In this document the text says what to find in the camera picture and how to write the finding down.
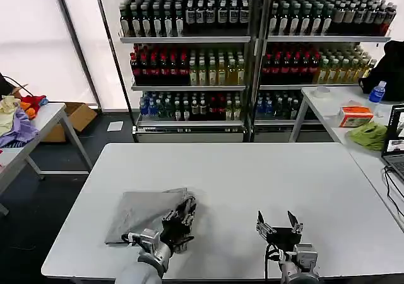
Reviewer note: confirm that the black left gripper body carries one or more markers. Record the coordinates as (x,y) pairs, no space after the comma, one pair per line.
(173,235)

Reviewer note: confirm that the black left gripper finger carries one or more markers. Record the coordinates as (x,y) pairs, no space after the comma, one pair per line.
(175,214)
(189,216)

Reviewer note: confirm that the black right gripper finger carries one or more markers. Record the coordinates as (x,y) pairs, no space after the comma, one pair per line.
(263,225)
(295,225)

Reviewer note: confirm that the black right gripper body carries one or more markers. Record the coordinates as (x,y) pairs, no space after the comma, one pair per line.
(284,235)

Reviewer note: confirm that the grey printed t-shirt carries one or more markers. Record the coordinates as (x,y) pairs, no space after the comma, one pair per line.
(142,208)

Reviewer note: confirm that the white paper sheet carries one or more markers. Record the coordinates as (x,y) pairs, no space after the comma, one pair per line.
(115,126)

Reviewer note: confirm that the green cloth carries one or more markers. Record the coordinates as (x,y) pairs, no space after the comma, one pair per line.
(367,135)

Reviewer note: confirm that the white side table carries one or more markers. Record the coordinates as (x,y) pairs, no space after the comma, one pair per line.
(328,110)

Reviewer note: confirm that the orange tissue box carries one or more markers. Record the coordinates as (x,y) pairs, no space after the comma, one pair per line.
(355,115)

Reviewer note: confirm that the black laptop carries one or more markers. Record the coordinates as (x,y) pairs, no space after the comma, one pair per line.
(394,145)

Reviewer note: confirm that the brown cardboard box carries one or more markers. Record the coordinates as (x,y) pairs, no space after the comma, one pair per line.
(75,116)

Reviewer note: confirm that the blue water bottle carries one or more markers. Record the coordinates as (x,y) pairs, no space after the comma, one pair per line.
(377,96)

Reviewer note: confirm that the shelf rack with drink bottles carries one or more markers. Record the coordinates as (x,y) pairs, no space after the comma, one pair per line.
(315,60)
(189,60)

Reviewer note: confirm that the grey table with clothes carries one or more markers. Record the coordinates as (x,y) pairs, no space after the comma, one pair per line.
(47,113)

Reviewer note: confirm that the purple cloth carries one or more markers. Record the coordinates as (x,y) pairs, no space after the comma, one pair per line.
(19,129)

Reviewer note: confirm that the red cloth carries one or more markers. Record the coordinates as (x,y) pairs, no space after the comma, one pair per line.
(33,102)

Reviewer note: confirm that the black bag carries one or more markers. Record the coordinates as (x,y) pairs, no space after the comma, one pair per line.
(389,69)

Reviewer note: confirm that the cream cloth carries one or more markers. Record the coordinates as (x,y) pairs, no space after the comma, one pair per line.
(8,110)

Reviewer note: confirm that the thin black post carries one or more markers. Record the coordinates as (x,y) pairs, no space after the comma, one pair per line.
(113,50)

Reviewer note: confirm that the grey window frame post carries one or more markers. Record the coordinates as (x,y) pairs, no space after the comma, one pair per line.
(74,41)

